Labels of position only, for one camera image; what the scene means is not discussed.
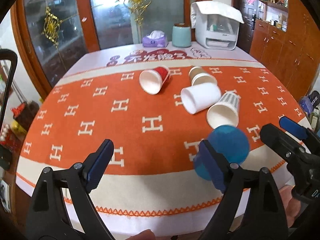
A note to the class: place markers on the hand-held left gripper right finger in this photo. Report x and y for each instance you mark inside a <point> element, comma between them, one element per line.
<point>213,168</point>

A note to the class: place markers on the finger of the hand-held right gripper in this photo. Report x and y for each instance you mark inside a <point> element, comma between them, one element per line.
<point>293,127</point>
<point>280,140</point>

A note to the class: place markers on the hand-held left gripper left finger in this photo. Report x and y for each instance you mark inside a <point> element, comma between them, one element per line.
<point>99,166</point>

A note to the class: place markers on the blue plastic cup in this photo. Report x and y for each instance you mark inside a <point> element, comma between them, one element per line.
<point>231,145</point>

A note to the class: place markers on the grey patterned paper cup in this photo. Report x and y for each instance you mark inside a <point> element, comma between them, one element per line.
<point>226,110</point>

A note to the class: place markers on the plain white paper cup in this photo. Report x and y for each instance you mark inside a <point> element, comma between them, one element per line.
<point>200,97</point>

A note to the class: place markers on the brown paper cup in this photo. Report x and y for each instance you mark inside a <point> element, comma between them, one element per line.
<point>200,76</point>

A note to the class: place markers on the red paper cup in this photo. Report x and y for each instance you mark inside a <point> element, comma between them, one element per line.
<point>152,80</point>

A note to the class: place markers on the person's right hand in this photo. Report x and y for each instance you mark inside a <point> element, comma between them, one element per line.
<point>291,205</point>

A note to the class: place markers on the blue bag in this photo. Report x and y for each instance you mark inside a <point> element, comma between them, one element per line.
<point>310,102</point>

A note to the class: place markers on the orange patterned blanket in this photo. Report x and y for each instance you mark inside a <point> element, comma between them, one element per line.
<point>100,110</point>

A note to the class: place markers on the red and brown toy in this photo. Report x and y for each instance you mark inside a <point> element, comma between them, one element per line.
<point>23,112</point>

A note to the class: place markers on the orange patterned tablecloth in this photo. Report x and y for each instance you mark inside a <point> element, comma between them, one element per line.
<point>225,55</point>

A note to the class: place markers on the dark entrance door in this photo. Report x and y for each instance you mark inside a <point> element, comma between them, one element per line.
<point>246,25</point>

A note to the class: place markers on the white countertop appliance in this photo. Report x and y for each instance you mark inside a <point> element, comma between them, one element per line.
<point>217,36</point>

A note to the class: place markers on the teal ceramic jar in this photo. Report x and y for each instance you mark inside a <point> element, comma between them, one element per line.
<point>181,36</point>

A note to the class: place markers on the purple tissue pack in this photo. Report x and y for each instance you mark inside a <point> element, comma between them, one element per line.
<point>154,40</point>

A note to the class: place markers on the white folded cloth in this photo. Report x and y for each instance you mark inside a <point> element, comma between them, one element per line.
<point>215,8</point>

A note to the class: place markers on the gold square hanging ornament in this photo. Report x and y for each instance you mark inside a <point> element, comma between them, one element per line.
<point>52,26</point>

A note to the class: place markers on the wooden wall cabinet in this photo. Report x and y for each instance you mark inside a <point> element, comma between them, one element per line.
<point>287,42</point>

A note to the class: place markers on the black metal frame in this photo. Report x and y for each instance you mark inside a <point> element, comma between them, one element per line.
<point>10,80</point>

